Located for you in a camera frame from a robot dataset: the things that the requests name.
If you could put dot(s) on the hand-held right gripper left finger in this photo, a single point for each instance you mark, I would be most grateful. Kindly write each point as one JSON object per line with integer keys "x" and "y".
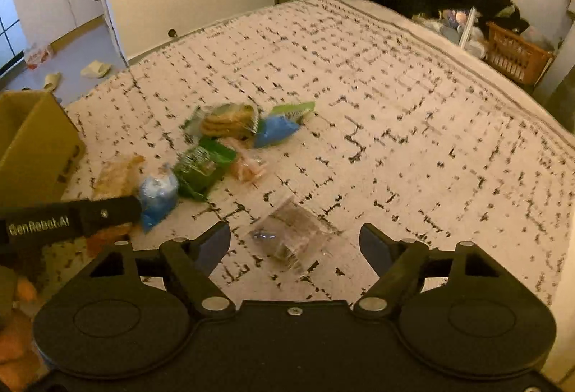
{"x": 215, "y": 239}

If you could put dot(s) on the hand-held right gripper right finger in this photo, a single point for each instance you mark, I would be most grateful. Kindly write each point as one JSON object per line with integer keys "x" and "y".
{"x": 375, "y": 241}

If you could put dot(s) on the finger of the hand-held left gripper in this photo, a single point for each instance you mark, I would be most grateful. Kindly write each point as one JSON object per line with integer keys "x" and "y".
{"x": 112, "y": 212}

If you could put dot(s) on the orange bread packet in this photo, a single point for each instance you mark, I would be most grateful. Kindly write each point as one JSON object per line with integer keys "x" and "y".
{"x": 119, "y": 174}

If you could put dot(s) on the small blue white packet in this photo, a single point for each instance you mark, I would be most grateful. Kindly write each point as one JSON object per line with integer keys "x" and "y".
{"x": 157, "y": 194}

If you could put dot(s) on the green snack packet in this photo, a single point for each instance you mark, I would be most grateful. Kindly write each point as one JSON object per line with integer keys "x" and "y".
{"x": 202, "y": 165}

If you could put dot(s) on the clear packet with dark contents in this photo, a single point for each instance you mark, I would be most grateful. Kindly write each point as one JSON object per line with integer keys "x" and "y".
{"x": 292, "y": 235}

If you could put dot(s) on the brown cardboard box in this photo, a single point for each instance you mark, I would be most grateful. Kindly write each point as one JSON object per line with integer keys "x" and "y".
{"x": 31, "y": 149}

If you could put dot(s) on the clear packet of orange snacks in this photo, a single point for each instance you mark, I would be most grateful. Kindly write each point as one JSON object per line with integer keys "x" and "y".
{"x": 249, "y": 165}

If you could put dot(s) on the clear cookie packet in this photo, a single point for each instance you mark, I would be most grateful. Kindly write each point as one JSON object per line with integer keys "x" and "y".
{"x": 224, "y": 120}

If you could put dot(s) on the blue packet with green top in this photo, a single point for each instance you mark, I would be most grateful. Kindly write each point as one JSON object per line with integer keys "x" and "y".
{"x": 276, "y": 131}

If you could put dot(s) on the person's left hand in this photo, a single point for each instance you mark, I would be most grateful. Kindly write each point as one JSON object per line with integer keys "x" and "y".
{"x": 15, "y": 338}

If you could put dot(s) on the patterned bedspread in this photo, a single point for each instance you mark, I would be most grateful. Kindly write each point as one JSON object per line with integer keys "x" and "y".
{"x": 404, "y": 127}

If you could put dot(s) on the beige slipper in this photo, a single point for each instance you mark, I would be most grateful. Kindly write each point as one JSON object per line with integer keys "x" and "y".
{"x": 95, "y": 68}
{"x": 53, "y": 81}

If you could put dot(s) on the red white plastic bag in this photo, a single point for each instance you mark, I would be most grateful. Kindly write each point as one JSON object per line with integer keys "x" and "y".
{"x": 38, "y": 55}

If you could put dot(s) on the white rolling rack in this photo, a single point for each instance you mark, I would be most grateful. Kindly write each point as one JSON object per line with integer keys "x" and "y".
{"x": 111, "y": 28}

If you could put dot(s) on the black-framed glass door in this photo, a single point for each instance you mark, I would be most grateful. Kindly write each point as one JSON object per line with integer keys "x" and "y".
{"x": 4, "y": 28}

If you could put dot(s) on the white kitchen counter cabinet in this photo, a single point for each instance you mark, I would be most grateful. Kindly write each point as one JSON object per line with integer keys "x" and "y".
{"x": 49, "y": 1}

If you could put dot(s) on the pile of shoes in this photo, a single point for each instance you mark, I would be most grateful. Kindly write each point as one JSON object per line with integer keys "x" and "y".
{"x": 449, "y": 26}

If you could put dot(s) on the white stick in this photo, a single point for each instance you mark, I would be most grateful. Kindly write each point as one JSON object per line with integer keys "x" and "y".
{"x": 467, "y": 26}

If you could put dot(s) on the orange plastic basket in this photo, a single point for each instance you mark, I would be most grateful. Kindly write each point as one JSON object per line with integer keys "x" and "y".
{"x": 516, "y": 53}

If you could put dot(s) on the white shelf unit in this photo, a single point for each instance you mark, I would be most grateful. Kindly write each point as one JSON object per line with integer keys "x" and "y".
{"x": 561, "y": 68}

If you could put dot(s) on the clear plastic bag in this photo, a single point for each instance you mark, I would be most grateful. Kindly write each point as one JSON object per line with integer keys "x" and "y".
{"x": 537, "y": 37}

